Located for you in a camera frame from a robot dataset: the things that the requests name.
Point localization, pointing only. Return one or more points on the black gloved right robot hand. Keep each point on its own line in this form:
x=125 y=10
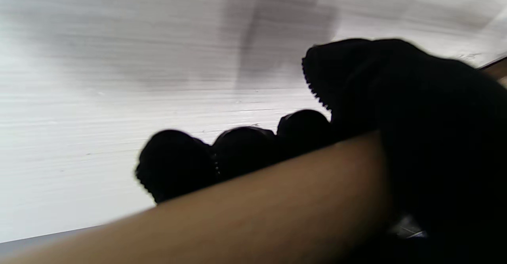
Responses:
x=443 y=145

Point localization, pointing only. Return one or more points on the orange-brown plastic tray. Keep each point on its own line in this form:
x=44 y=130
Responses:
x=498 y=70

